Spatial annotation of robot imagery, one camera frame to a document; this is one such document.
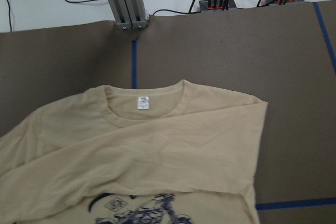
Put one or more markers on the beige long sleeve shirt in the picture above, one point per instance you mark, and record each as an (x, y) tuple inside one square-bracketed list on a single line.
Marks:
[(186, 153)]

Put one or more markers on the left orange usb hub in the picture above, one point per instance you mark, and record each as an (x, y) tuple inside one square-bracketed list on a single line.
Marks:
[(216, 5)]

